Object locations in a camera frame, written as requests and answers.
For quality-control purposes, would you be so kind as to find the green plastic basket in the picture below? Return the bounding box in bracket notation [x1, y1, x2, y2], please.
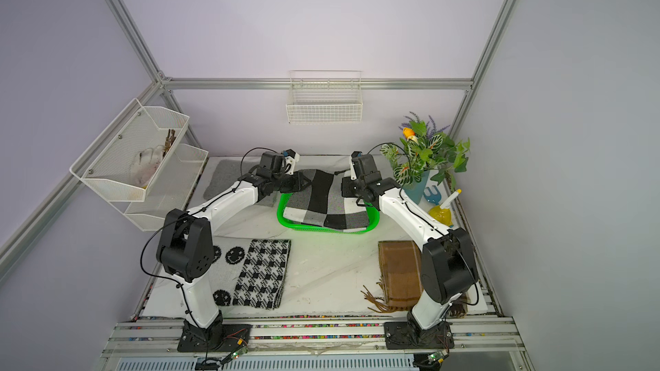
[277, 193, 380, 235]

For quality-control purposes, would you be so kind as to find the black white checked scarf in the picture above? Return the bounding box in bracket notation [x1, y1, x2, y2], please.
[284, 169, 370, 230]

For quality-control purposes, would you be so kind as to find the brown plaid fringed scarf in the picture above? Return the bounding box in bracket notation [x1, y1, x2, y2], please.
[362, 240, 478, 314]

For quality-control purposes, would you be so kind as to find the smiley houndstooth scarf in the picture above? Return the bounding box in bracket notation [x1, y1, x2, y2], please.
[208, 236, 292, 310]

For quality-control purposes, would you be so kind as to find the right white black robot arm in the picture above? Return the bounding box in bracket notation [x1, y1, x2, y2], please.
[350, 151, 479, 331]

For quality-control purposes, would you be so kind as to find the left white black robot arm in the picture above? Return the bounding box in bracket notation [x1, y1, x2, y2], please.
[156, 149, 309, 331]

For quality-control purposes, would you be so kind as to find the grey folded scarf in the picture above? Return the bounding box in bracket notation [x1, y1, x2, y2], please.
[202, 158, 258, 202]

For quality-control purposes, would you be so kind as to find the artificial plant in blue vase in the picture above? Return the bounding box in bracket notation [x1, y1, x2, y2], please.
[378, 112, 471, 204]

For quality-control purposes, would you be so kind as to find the small blue garden fork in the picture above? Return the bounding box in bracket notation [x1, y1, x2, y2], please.
[423, 187, 443, 205]

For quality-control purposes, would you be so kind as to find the yellow spray bottle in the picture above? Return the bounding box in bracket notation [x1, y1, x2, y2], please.
[428, 189, 462, 227]

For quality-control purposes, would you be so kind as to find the white mesh lower shelf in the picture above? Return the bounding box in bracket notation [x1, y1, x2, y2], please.
[124, 144, 208, 232]

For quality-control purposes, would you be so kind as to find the white mesh shelf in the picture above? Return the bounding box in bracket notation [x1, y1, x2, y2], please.
[124, 144, 208, 232]
[70, 99, 189, 202]

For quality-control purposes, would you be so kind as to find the clear plastic item in shelf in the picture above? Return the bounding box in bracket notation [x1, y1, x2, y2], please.
[130, 145, 164, 188]

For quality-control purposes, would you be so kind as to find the white mesh upper shelf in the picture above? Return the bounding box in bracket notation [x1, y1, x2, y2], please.
[70, 99, 189, 202]

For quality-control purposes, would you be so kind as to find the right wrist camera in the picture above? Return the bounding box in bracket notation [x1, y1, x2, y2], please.
[350, 151, 362, 180]

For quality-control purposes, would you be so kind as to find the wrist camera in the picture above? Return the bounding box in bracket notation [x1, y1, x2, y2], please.
[282, 149, 300, 175]
[350, 151, 362, 180]

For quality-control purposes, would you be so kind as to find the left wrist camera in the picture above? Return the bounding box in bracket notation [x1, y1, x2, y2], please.
[282, 149, 300, 175]

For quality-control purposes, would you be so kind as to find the white wire wall basket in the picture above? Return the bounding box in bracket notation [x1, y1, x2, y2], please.
[286, 70, 364, 125]

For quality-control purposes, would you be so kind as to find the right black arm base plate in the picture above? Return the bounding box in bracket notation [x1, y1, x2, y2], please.
[383, 321, 455, 350]

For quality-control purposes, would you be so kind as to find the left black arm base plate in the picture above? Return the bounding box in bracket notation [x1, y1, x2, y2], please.
[177, 321, 252, 353]

